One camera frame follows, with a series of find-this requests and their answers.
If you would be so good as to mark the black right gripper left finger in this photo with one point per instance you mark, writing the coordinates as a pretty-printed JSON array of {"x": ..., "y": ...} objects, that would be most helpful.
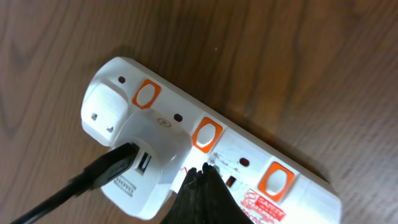
[{"x": 188, "y": 205}]

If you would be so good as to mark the white USB charger adapter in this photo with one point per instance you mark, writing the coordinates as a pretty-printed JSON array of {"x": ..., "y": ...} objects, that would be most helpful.
[{"x": 162, "y": 147}]

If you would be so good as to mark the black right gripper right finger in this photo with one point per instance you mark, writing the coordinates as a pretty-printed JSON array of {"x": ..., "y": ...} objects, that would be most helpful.
[{"x": 219, "y": 206}]

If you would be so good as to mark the white power strip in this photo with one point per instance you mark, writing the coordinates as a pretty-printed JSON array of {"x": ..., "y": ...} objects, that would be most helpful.
[{"x": 267, "y": 185}]

